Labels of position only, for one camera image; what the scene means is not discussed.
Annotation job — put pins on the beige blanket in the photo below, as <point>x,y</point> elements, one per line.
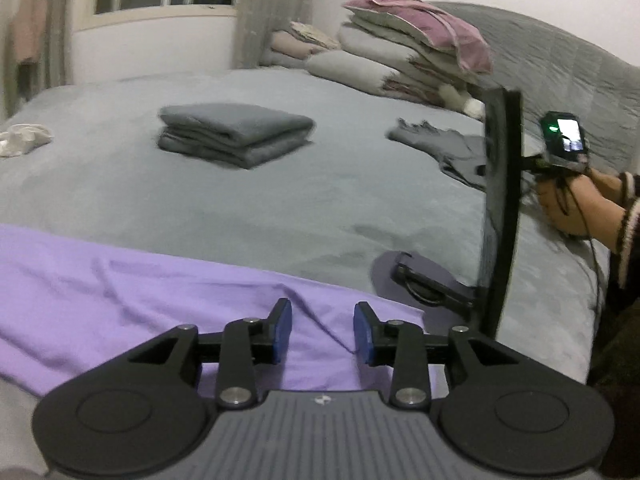
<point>295,45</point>

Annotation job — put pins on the grey-green garment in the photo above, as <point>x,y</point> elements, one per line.
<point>450,150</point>

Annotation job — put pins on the small camera with green light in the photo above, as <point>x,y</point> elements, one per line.
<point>567,135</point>

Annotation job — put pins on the pink hanging towel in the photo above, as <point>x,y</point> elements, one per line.
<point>27,25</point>

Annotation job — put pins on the grey quilted headboard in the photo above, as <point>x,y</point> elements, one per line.
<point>550,60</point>

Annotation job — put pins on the beige plush toy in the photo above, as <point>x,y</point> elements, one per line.
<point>452,96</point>

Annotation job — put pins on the grey bed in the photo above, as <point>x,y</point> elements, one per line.
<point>250,200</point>

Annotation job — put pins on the purple pants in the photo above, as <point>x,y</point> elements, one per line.
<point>125,290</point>

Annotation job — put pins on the white pants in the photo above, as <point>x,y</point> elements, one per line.
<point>25,137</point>

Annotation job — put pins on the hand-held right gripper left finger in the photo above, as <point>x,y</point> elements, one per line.
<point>282,330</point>

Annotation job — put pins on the star-patterned grey curtain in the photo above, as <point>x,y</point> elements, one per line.
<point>270,10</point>
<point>55,25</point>

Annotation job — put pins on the pink pillow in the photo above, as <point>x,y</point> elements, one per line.
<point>435,25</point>

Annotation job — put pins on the stack of grey quilts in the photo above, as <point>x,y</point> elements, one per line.
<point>370,45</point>

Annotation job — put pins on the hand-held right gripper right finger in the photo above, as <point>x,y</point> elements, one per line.
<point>362,335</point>

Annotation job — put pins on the dark grey garment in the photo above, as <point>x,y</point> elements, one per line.
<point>235,125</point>

